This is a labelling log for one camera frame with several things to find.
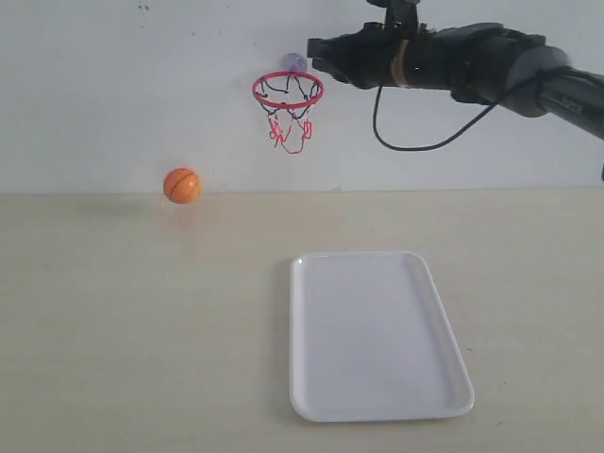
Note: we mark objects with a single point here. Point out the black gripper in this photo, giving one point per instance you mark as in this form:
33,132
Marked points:
365,59

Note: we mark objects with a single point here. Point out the small orange basketball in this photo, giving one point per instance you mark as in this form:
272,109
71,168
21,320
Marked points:
182,185

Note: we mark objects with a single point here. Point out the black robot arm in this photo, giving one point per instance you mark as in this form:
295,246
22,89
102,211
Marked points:
485,64

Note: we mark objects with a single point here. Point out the red mini basketball hoop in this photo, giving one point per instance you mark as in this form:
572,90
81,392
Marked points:
287,98

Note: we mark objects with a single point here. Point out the white rectangular plastic tray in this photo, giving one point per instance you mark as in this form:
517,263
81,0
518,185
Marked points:
370,341

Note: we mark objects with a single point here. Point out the clear suction cup mount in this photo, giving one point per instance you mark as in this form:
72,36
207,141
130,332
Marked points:
294,62

